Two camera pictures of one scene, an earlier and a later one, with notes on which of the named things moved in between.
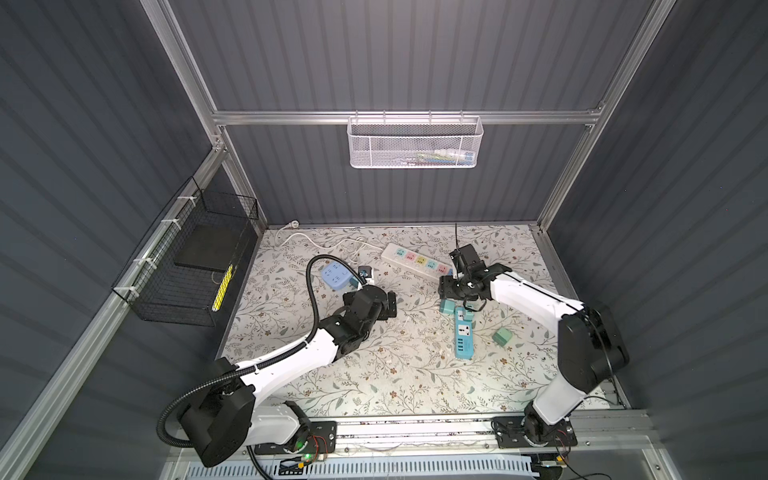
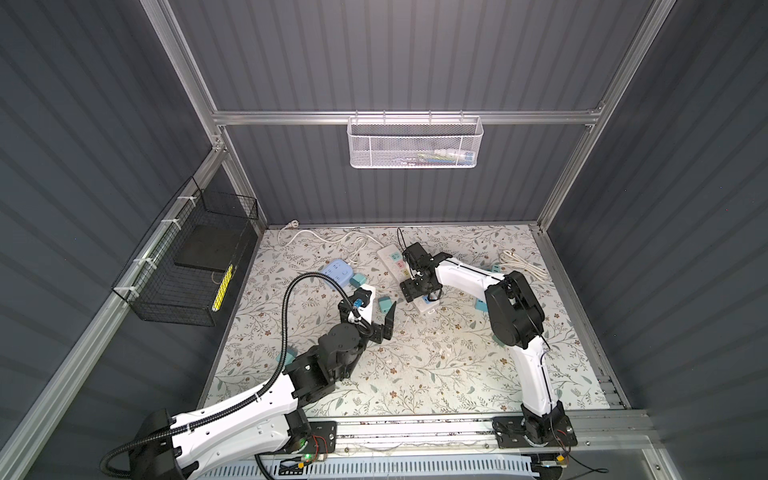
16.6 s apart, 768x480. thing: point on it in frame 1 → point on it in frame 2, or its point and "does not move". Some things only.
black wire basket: (184, 269) does not move
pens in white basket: (447, 156) does not move
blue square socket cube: (337, 275) does not move
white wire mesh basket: (415, 142) does not move
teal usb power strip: (464, 334) → (481, 306)
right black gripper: (445, 289) → (409, 291)
